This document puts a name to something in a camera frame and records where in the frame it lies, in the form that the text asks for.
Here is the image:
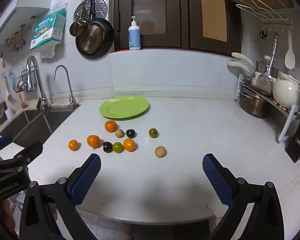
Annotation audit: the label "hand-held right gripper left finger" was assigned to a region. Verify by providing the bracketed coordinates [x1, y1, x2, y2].
[19, 153, 102, 240]

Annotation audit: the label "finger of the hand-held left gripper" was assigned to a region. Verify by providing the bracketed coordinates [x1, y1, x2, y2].
[0, 134, 13, 155]
[0, 141, 43, 173]

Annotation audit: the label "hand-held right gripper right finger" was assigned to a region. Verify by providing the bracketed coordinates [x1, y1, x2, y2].
[202, 153, 285, 240]

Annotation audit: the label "green plate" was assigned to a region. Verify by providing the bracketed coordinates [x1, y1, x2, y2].
[99, 95, 150, 119]

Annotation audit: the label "steel sink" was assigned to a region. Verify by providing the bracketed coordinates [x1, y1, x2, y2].
[0, 107, 77, 150]

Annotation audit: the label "tall chrome faucet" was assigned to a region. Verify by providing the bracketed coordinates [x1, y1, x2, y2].
[26, 56, 52, 112]

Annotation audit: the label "thin chrome faucet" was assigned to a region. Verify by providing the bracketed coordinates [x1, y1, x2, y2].
[53, 65, 80, 110]

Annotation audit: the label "large steel pot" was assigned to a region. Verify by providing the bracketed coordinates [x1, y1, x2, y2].
[239, 89, 272, 119]

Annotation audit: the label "steel dish rack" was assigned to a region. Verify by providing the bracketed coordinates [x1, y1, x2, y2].
[235, 74, 300, 143]

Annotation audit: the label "black knife block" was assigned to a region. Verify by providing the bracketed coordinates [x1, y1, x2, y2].
[285, 102, 300, 163]

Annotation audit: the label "steel skimmer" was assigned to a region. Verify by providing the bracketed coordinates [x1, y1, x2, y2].
[255, 34, 278, 90]

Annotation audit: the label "white ceramic jug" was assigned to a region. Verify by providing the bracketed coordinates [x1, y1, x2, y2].
[272, 71, 300, 110]

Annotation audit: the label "green white tissue package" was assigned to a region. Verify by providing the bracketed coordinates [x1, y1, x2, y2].
[30, 8, 67, 50]

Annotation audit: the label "small steel pot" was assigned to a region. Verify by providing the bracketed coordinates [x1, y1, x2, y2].
[255, 60, 278, 79]

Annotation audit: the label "golden perforated colander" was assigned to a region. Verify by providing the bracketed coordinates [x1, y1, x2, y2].
[77, 24, 106, 55]

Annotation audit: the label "small golden pot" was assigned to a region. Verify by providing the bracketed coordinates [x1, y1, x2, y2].
[69, 5, 88, 37]

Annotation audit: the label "white rice paddle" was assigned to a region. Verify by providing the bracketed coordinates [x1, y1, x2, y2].
[285, 30, 296, 69]

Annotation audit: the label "black frying pan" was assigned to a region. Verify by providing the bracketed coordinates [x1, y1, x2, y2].
[75, 0, 114, 60]

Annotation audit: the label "white soap pump bottle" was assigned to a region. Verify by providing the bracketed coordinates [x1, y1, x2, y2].
[128, 16, 141, 51]

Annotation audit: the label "round steel steamer rack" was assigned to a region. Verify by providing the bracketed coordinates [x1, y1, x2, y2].
[73, 0, 108, 22]

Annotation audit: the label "white clothes hangers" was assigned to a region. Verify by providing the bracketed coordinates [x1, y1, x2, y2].
[236, 0, 289, 20]

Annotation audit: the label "black wire basket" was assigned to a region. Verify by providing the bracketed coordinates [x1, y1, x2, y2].
[13, 66, 39, 93]

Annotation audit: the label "brass wall taps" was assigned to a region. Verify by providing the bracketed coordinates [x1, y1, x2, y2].
[5, 24, 27, 52]

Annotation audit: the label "cream pan handle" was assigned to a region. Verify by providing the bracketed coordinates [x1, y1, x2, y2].
[231, 52, 255, 67]
[227, 61, 253, 74]

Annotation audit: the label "dark wooden window frame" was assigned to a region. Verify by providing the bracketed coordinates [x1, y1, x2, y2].
[109, 0, 242, 55]

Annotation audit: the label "white wire wall rack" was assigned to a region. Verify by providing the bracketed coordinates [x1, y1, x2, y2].
[226, 0, 294, 28]

